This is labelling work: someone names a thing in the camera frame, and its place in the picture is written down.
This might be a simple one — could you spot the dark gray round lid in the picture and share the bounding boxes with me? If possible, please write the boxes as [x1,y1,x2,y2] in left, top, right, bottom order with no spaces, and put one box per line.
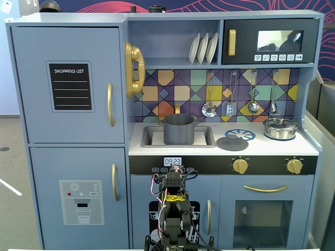
[216,135,249,152]

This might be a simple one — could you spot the stainless steel pot lid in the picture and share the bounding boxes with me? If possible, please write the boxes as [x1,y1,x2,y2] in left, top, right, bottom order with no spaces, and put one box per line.
[263,117,298,129]

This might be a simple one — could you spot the gray plastic pot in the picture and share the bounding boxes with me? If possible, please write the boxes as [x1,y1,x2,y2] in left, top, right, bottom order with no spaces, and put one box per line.
[160,113,199,145]

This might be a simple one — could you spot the gray toy sink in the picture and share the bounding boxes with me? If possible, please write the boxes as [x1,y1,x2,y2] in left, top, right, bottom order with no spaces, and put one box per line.
[141,125,217,149]

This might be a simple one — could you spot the digital clock display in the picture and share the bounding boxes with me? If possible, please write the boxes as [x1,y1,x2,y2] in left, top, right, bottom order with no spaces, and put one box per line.
[163,157,182,167]

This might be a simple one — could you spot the metal slotted skimmer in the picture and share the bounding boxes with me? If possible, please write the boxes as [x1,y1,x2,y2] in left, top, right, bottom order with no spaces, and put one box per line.
[201,70,217,118]

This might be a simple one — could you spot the metal slotted spatula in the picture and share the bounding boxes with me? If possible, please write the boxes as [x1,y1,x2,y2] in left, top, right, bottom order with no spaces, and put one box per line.
[226,70,238,117]

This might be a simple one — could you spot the blue dishwasher door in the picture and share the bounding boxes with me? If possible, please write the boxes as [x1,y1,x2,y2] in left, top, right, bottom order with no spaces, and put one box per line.
[130,174,221,249]

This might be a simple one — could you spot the gold toy telephone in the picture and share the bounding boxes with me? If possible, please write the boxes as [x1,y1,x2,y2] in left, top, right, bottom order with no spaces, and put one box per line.
[124,41,146,99]

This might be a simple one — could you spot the white toy plate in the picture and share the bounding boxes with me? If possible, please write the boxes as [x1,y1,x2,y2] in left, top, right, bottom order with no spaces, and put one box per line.
[205,32,219,64]
[197,32,209,65]
[188,32,201,65]

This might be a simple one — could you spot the gold stove knob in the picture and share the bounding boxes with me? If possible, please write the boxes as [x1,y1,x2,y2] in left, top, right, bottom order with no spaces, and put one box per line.
[232,157,249,174]
[285,157,304,175]

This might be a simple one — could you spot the blue oven door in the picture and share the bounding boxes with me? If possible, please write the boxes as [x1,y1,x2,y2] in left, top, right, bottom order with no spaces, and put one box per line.
[219,175,315,249]

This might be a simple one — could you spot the metal ladle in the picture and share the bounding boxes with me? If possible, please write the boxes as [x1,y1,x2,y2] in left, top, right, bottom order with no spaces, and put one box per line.
[247,70,260,114]

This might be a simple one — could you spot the black shopping list board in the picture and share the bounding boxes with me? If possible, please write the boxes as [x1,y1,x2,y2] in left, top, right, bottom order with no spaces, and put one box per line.
[46,61,95,113]

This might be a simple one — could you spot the small metal spoon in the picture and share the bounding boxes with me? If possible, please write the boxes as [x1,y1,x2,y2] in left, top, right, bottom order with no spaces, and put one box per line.
[269,69,278,114]

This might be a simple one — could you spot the black microwave door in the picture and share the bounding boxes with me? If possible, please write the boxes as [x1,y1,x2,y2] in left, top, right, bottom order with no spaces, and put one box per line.
[221,18,320,65]

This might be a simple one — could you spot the gray water dispenser sticker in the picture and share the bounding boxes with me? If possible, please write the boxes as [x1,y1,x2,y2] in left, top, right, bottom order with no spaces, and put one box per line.
[59,179,105,226]

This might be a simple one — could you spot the blue freezer door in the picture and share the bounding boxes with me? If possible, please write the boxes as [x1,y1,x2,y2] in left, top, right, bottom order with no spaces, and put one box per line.
[29,146,129,250]

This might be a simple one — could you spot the blue toy kitchen unit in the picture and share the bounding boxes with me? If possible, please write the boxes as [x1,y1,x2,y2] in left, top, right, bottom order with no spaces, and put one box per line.
[5,9,325,250]

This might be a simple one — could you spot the large blue fridge door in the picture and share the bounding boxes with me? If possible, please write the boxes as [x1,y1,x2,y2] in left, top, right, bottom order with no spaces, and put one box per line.
[10,26,125,144]

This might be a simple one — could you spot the black helmet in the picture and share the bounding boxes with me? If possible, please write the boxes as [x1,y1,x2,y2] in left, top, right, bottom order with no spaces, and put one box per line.
[39,0,62,13]

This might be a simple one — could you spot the white floor tape strip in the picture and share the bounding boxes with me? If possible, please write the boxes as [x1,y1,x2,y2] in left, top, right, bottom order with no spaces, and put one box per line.
[0,178,23,196]

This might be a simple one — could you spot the black camera cable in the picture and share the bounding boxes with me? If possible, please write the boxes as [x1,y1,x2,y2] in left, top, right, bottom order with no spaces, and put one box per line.
[183,169,217,250]

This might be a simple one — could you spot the red white servo wires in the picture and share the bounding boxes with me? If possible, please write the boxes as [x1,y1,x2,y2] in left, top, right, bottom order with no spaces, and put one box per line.
[151,167,184,236]

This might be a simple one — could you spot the gold fridge door handle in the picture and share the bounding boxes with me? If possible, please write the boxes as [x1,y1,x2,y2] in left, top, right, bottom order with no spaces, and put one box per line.
[107,83,116,128]

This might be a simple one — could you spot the gold freezer door handle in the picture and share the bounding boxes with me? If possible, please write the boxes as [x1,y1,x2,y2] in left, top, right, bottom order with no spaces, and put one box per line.
[111,163,120,202]

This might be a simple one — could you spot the gold dishwasher handle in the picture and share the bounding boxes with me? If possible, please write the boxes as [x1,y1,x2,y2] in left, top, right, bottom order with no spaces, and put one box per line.
[206,199,212,235]

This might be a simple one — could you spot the gold microwave handle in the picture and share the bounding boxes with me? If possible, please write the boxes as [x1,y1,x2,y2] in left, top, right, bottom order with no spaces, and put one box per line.
[228,29,237,56]

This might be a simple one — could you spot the gold oven handle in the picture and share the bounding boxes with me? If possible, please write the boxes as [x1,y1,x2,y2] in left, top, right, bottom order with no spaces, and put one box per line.
[243,184,289,193]

